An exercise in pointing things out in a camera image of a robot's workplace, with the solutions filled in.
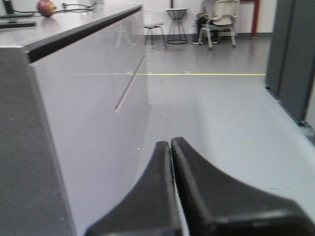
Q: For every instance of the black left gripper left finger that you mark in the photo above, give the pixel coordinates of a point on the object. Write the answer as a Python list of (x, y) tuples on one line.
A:
[(150, 208)]

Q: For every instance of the red pillar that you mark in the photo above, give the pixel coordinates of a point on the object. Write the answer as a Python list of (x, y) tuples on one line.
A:
[(254, 17)]

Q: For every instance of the wire frame side table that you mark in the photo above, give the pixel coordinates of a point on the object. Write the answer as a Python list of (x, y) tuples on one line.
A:
[(176, 34)]

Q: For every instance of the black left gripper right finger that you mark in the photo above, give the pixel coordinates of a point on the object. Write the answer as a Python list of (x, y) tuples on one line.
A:
[(216, 204)]

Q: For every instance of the black monitor stand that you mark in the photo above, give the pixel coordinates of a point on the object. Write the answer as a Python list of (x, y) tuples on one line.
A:
[(13, 18)]

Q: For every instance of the grey kitchen island counter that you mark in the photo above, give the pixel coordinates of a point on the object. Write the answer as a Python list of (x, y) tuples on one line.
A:
[(72, 116)]

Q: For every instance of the dark grey tall cabinet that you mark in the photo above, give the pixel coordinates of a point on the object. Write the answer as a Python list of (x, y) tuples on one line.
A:
[(291, 63)]

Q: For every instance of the seated person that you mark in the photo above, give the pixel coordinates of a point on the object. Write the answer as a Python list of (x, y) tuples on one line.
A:
[(207, 9)]

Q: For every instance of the red apple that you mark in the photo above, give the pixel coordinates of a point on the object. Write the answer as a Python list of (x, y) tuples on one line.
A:
[(46, 8)]

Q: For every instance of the beige armchair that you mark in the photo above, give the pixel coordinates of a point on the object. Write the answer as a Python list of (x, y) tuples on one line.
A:
[(225, 13)]

